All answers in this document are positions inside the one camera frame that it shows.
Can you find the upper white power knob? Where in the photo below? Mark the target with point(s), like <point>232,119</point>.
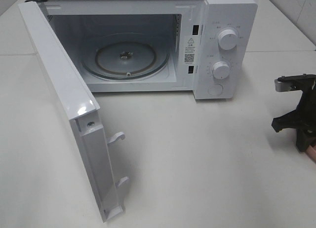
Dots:
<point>227,38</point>

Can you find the white microwave oven body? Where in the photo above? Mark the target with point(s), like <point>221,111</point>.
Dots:
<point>76,21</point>

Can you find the pink round plate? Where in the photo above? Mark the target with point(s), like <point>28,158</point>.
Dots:
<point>311,152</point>

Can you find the white warning label sticker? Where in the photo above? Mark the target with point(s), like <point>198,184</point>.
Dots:
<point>190,49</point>

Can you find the lower white timer knob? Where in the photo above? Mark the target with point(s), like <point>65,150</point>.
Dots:
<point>221,70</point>

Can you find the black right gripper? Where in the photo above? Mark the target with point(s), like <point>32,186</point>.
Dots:
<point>306,109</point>

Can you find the round white door button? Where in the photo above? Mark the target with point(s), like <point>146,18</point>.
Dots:
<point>215,90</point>

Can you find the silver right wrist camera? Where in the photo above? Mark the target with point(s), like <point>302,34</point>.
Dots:
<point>282,85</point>

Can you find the white microwave door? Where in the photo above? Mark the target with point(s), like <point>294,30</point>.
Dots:
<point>80,108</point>

